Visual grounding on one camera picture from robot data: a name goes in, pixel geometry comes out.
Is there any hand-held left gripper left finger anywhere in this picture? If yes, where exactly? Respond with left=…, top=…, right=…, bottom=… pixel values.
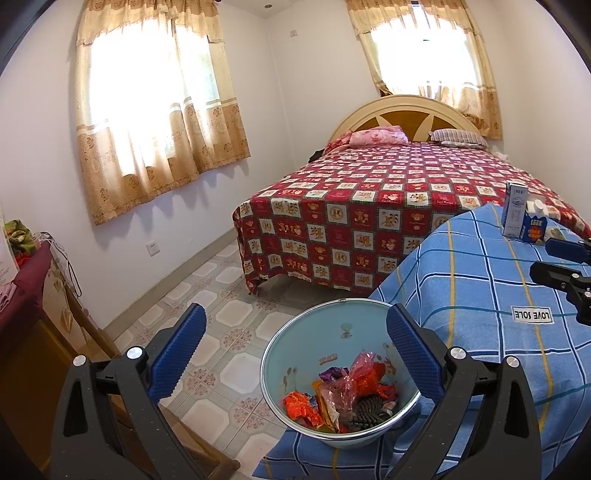
left=50, top=302, right=207, bottom=480

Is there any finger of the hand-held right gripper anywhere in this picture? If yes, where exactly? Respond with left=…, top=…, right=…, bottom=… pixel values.
left=529, top=262, right=591, bottom=296
left=545, top=239, right=591, bottom=265

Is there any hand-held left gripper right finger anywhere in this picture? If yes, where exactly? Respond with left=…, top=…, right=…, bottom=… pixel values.
left=379, top=304, right=542, bottom=480

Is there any pink clear plastic wrapper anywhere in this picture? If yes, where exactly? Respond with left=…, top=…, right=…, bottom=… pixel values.
left=321, top=352, right=386, bottom=407

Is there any black wrapper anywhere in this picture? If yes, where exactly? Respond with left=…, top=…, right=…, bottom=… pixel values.
left=344, top=396, right=393, bottom=432

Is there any orange yellow snack wrapper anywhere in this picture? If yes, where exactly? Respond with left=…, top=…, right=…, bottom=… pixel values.
left=311, top=379, right=341, bottom=432

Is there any light blue trash bin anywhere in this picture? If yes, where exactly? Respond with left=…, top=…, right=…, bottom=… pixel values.
left=260, top=299, right=423, bottom=449

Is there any blue carton with white cap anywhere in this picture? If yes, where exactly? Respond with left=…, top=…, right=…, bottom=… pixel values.
left=521, top=198, right=549, bottom=244

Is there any white blue milk carton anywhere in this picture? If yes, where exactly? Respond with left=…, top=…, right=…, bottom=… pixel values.
left=501, top=181, right=529, bottom=240

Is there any blue plaid blanket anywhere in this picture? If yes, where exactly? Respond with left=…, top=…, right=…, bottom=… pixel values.
left=252, top=203, right=591, bottom=480

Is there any wooden cabinet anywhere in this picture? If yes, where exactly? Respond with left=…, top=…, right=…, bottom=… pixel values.
left=0, top=240, right=122, bottom=480

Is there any striped pillow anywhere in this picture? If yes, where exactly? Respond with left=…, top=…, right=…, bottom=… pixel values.
left=428, top=129, right=489, bottom=149

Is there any red patterned bedspread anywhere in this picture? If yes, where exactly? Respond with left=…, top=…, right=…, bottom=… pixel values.
left=233, top=141, right=591, bottom=296

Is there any dark red cloth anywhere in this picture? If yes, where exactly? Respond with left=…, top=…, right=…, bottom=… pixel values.
left=0, top=244, right=51, bottom=319

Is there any beige patterned window curtain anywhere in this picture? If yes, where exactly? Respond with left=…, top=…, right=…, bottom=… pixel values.
left=346, top=0, right=503, bottom=140
left=74, top=0, right=252, bottom=226

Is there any green patterned cloth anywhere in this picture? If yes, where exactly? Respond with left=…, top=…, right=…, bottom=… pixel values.
left=4, top=219, right=37, bottom=257

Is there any pink pillow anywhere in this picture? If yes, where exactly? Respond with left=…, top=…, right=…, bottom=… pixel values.
left=328, top=126, right=409, bottom=149

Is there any cream wooden headboard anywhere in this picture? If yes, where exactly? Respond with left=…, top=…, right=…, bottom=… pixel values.
left=327, top=95, right=483, bottom=144

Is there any white cable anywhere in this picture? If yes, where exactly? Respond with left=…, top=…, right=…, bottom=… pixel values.
left=39, top=232, right=83, bottom=298

